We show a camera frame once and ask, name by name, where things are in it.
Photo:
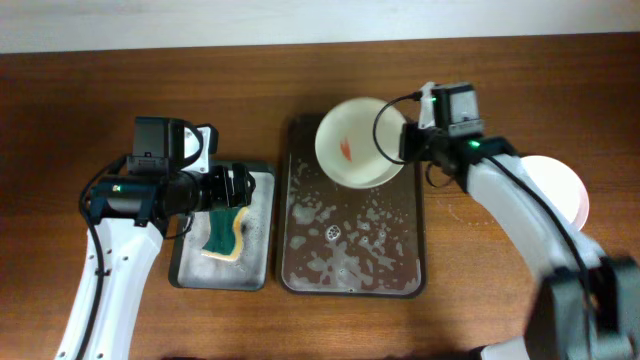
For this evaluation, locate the white plate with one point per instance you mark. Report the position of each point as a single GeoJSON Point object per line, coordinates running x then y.
{"type": "Point", "coordinates": [561, 185]}
{"type": "Point", "coordinates": [357, 143]}

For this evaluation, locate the small soapy metal tray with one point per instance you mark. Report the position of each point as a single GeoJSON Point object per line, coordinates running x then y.
{"type": "Point", "coordinates": [190, 269]}

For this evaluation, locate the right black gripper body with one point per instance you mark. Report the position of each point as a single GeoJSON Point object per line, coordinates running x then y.
{"type": "Point", "coordinates": [417, 147]}

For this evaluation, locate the green yellow sponge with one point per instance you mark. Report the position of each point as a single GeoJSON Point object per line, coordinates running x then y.
{"type": "Point", "coordinates": [226, 239]}

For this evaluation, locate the white plate top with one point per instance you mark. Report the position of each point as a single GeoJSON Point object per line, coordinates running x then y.
{"type": "Point", "coordinates": [357, 143]}

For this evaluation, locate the large brown tray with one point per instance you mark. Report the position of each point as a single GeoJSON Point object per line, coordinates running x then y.
{"type": "Point", "coordinates": [334, 240]}

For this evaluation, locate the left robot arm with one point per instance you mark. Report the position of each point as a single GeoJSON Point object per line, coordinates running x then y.
{"type": "Point", "coordinates": [127, 217]}

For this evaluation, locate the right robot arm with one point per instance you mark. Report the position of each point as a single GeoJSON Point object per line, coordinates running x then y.
{"type": "Point", "coordinates": [587, 304]}

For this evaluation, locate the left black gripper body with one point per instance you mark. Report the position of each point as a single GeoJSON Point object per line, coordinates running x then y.
{"type": "Point", "coordinates": [218, 193]}

